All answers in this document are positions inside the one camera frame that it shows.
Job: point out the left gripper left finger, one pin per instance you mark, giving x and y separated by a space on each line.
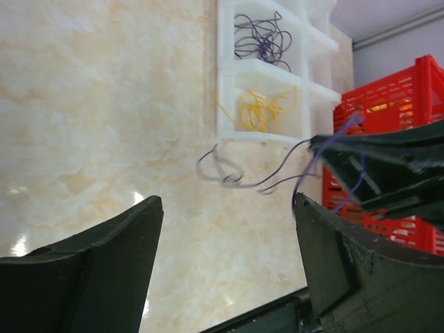
93 281

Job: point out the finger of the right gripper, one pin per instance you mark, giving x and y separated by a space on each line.
390 191
417 148

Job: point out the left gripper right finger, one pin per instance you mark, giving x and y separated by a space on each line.
361 282

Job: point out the clear plastic compartment tray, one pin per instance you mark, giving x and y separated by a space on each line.
275 70

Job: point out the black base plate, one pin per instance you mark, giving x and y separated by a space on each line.
281 315

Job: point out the right corner aluminium post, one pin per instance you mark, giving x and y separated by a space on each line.
406 25

